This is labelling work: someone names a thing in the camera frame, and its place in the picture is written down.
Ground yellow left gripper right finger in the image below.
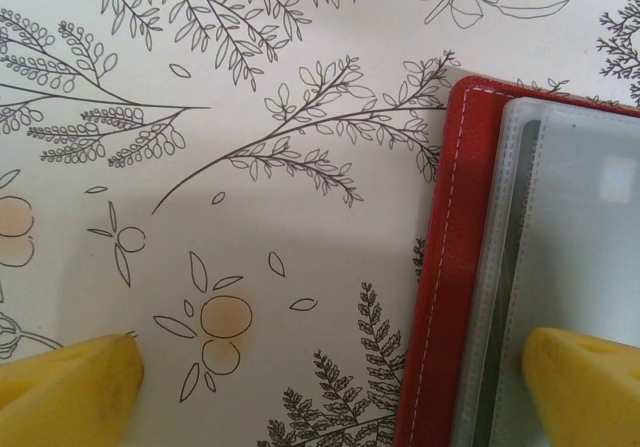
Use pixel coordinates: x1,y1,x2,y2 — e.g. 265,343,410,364
521,327,640,447

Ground floral patterned table cover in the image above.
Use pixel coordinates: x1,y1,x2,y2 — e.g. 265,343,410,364
0,0,640,447

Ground red square block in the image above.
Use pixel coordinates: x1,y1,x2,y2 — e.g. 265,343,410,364
392,74,640,447

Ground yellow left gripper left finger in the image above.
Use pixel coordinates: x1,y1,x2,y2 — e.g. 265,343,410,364
0,334,147,447

